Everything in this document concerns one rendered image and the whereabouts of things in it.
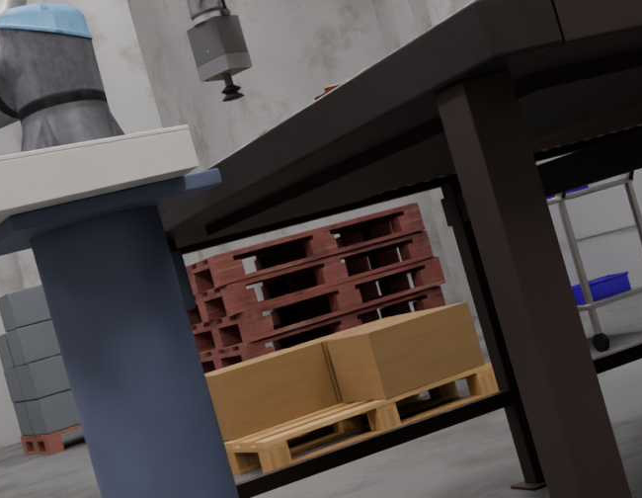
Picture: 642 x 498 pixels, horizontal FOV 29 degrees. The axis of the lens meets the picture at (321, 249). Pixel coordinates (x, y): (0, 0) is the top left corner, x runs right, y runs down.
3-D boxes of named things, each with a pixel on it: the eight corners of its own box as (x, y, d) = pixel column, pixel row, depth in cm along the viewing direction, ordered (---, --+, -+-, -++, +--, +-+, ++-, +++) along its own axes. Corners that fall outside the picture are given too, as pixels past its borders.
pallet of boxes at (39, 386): (50, 455, 896) (6, 292, 899) (25, 455, 972) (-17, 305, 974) (203, 405, 952) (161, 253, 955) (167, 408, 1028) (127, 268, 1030)
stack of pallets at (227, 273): (394, 373, 772) (352, 225, 774) (473, 365, 691) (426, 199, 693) (203, 438, 711) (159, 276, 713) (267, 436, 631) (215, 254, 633)
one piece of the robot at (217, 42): (245, -5, 238) (268, 76, 238) (215, 11, 244) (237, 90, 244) (208, -5, 231) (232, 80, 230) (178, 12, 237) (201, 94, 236)
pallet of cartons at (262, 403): (406, 400, 615) (382, 317, 616) (506, 390, 545) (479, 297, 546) (197, 475, 555) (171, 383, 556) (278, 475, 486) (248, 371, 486)
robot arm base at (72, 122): (38, 171, 152) (18, 94, 152) (12, 200, 165) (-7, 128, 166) (152, 151, 159) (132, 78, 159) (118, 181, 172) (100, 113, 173)
